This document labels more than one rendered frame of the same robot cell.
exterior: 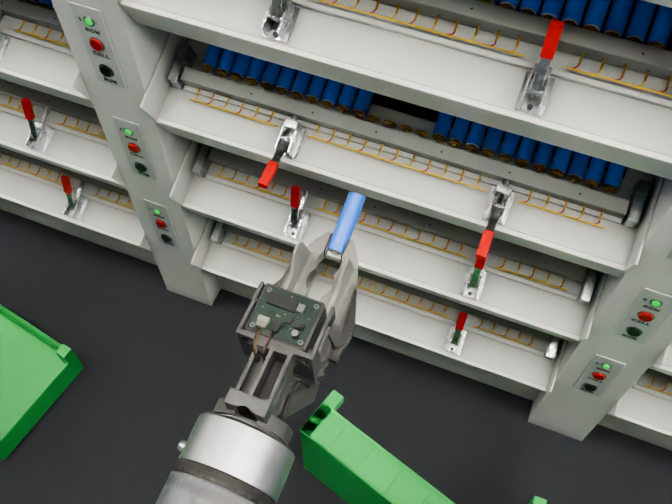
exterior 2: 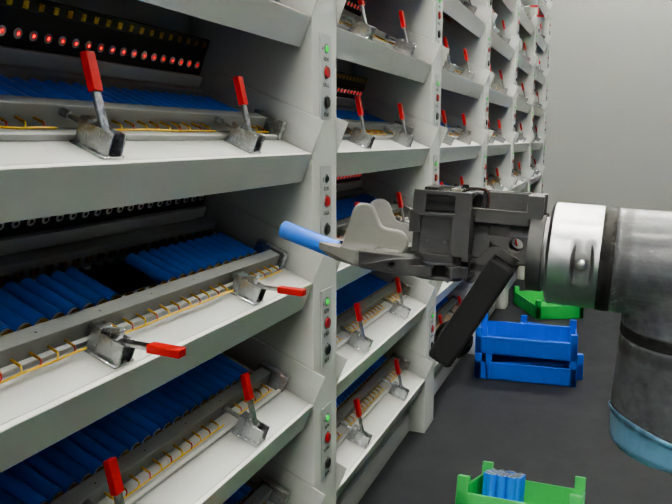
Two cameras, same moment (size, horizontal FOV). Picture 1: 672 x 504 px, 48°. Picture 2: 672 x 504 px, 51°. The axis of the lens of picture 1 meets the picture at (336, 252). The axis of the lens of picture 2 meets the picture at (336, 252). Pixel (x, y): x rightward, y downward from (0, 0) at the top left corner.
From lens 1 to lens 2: 0.96 m
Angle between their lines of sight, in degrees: 82
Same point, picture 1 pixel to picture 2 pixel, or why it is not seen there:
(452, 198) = (229, 308)
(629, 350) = (328, 380)
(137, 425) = not seen: outside the picture
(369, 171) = (178, 329)
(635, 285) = (317, 294)
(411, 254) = (203, 461)
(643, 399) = not seen: hidden behind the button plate
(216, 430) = (570, 208)
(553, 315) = (289, 407)
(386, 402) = not seen: outside the picture
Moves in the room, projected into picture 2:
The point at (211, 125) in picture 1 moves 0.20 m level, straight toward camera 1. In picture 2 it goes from (30, 399) to (278, 379)
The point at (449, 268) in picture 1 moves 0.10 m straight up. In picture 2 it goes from (228, 443) to (226, 369)
